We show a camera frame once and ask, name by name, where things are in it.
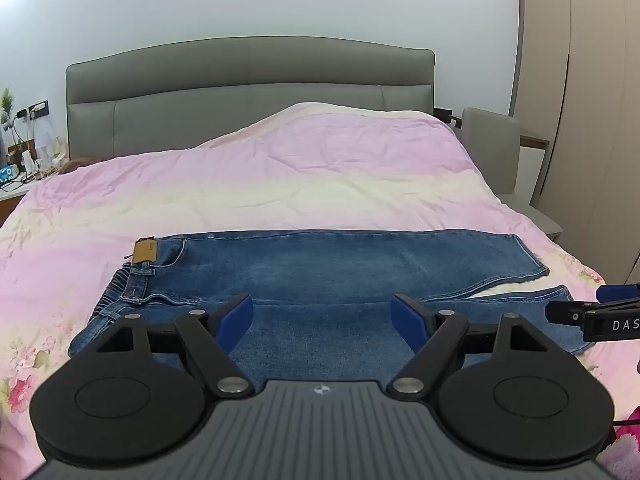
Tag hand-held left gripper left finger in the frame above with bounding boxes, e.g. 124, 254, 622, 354
95, 293, 255, 397

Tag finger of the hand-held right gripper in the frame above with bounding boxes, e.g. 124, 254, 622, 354
596, 283, 640, 306
544, 299, 590, 326

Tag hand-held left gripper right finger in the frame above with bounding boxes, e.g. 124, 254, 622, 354
389, 293, 557, 397

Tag blue denim pants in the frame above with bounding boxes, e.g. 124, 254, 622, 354
69, 229, 596, 385

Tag wooden bedside cabinet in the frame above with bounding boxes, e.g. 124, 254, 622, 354
515, 132, 551, 211

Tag pink floral blanket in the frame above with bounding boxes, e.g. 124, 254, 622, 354
0, 102, 640, 480

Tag grey upholstered chair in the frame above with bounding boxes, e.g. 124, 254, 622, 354
461, 107, 522, 197

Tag beige wardrobe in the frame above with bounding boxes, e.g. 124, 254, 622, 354
511, 0, 640, 286

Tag grey upholstered headboard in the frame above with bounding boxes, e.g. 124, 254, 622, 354
65, 36, 437, 161

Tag white nightstand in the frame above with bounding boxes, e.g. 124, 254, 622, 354
0, 175, 42, 227

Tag small green plant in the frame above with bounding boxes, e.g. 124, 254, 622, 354
0, 87, 16, 132

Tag black wall socket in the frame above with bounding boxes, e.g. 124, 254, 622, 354
15, 101, 49, 122

